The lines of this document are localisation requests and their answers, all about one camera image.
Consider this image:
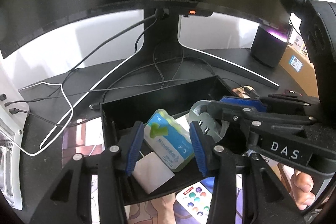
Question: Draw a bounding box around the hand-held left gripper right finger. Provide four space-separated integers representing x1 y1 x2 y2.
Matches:
189 120 286 203

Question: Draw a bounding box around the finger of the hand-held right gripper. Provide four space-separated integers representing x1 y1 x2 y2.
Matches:
207 100 315 146
219 95 322 120

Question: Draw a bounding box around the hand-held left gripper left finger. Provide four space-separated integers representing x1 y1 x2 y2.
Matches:
50 120 146 203

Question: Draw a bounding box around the white power adapter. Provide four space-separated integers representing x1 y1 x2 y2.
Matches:
131 152 176 193

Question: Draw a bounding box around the blue earplug packet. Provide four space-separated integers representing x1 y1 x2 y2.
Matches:
143 109 195 173

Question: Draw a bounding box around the grey tape roll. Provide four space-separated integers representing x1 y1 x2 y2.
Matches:
189 100 229 143

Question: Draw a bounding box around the black cardboard storage box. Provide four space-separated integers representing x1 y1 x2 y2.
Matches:
101 75 263 205

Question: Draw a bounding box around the person's right hand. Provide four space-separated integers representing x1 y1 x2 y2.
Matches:
291 170 317 210

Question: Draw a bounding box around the brown cardboard box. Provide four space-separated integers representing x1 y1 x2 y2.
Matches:
278 46 319 97

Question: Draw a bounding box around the small white printed box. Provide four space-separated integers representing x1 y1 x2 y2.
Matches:
293 34 309 57

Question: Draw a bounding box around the white remote with coloured buttons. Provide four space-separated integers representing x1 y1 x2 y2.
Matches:
175 179 220 224

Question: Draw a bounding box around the printed desk mat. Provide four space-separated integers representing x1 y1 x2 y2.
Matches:
62 118 297 224

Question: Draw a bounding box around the black cylindrical speaker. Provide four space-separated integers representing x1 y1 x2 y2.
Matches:
251 23 293 68

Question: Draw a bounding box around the black monitor stand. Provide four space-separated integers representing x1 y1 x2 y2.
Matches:
39 7 280 150

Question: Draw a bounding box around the white computer case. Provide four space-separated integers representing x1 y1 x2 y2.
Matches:
0 59 32 210

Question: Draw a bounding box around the black computer cable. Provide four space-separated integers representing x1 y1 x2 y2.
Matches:
5 94 105 126

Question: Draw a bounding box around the black monitor cable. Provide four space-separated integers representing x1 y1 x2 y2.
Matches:
63 11 164 83

